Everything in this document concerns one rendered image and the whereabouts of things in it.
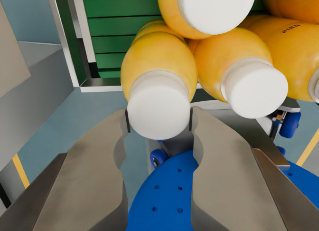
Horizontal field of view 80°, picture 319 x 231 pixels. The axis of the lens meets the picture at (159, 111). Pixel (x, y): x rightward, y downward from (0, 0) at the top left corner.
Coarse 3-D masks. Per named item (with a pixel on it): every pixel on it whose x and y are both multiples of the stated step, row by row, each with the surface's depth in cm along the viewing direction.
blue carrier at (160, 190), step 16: (176, 160) 30; (192, 160) 30; (160, 176) 28; (176, 176) 28; (192, 176) 27; (288, 176) 27; (304, 176) 27; (144, 192) 25; (160, 192) 25; (176, 192) 25; (304, 192) 25; (144, 208) 24; (160, 208) 24; (176, 208) 23; (128, 224) 22; (144, 224) 22; (160, 224) 22; (176, 224) 22
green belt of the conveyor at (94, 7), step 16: (96, 0) 27; (112, 0) 27; (128, 0) 27; (144, 0) 27; (256, 0) 26; (96, 16) 28; (112, 16) 28; (128, 16) 28; (144, 16) 28; (160, 16) 28; (96, 32) 29; (112, 32) 29; (128, 32) 29; (96, 48) 30; (112, 48) 30; (128, 48) 30; (112, 64) 31
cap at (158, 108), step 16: (144, 80) 12; (160, 80) 11; (144, 96) 11; (160, 96) 11; (176, 96) 11; (128, 112) 11; (144, 112) 11; (160, 112) 11; (176, 112) 11; (144, 128) 12; (160, 128) 12; (176, 128) 12
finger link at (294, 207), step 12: (264, 156) 8; (264, 168) 7; (276, 168) 7; (276, 180) 7; (288, 180) 7; (276, 192) 6; (288, 192) 6; (300, 192) 6; (276, 204) 6; (288, 204) 6; (300, 204) 6; (312, 204) 6; (288, 216) 6; (300, 216) 6; (312, 216) 6; (288, 228) 5; (300, 228) 5; (312, 228) 5
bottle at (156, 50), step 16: (144, 32) 18; (160, 32) 16; (144, 48) 14; (160, 48) 14; (176, 48) 14; (128, 64) 14; (144, 64) 13; (160, 64) 13; (176, 64) 13; (192, 64) 14; (128, 80) 14; (176, 80) 12; (192, 80) 14; (128, 96) 14; (192, 96) 15
